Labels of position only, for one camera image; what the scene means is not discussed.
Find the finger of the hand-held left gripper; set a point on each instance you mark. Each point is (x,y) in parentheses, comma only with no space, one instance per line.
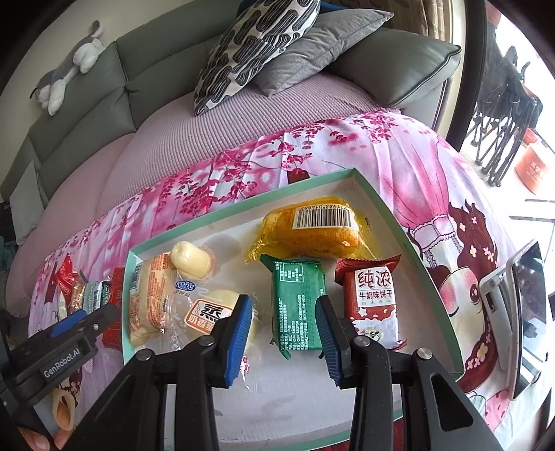
(73,323)

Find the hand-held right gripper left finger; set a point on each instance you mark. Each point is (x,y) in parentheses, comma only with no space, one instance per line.
(236,342)

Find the light grey cushion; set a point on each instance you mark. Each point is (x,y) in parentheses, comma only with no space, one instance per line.
(26,191)

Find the person's left hand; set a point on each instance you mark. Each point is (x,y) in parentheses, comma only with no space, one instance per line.
(63,407)

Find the orange and white bread packet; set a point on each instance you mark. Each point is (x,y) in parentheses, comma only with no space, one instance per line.
(149,295)

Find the clear steamed cake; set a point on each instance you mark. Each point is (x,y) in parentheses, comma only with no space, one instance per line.
(203,308)

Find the green biscuit packet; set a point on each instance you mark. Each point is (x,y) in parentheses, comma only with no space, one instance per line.
(295,299)

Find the red and white biscuit packet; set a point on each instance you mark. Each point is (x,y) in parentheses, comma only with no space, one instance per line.
(373,299)

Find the printed cartoon blanket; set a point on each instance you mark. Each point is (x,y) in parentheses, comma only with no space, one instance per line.
(433,182)

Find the red gold-framed snack packet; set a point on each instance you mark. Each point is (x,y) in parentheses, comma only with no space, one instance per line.
(116,286)

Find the teal shallow box tray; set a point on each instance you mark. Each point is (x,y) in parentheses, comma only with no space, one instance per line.
(381,234)

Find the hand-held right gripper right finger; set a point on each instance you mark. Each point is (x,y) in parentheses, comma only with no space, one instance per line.
(327,342)

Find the red bucket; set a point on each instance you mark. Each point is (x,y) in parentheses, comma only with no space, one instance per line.
(537,169)

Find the black and white patterned pillow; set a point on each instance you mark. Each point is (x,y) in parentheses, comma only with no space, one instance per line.
(251,52)

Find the small pale yellow bun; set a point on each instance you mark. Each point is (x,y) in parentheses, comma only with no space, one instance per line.
(190,260)

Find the orange cake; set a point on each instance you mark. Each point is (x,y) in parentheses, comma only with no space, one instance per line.
(303,243)

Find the pale green snack packet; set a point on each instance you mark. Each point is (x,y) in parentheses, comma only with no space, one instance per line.
(96,295)

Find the grey pillow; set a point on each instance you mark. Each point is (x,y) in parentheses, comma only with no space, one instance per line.
(312,56)

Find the small pale clear snack packet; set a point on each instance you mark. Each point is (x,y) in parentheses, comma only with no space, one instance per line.
(79,290)

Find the black folding chair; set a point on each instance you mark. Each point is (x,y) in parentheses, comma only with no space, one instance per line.
(503,108)

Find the grey-green sofa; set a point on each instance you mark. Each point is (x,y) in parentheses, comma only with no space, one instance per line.
(151,65)

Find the plain red snack packet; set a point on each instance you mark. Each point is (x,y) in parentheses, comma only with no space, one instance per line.
(66,273)

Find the grey and white plush toy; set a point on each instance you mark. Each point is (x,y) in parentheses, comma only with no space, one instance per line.
(82,56)

